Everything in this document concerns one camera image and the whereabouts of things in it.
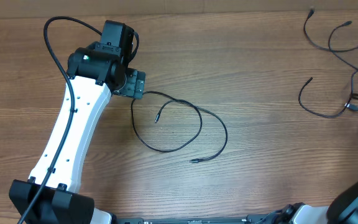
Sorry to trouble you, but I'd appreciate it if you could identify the black cable with silver plug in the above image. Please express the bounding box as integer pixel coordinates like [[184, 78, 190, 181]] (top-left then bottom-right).
[[131, 90, 229, 164]]

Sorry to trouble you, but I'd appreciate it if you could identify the black USB-A cable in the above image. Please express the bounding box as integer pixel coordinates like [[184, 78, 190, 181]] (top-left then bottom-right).
[[298, 57, 358, 119]]

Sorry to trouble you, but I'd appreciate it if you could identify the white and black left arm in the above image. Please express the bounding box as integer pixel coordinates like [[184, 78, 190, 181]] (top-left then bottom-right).
[[9, 21, 145, 223]]

